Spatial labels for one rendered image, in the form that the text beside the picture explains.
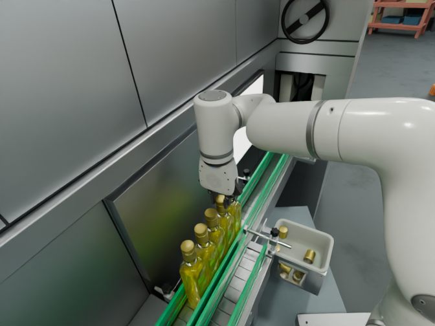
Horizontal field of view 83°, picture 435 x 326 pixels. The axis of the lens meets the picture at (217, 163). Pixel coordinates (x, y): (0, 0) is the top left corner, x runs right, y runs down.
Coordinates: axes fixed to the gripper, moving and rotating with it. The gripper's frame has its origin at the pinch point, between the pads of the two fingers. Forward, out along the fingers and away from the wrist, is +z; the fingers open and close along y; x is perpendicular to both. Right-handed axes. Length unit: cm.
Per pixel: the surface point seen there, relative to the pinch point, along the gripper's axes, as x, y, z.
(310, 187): 92, 16, 68
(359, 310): 59, 65, 133
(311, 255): 17.7, 27.3, 35.9
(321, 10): 91, 4, -36
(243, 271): -3.5, 8.7, 28.3
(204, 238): -12.3, 1.6, 2.6
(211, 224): -7.2, 0.6, 3.0
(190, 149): 4.8, -12.1, -11.3
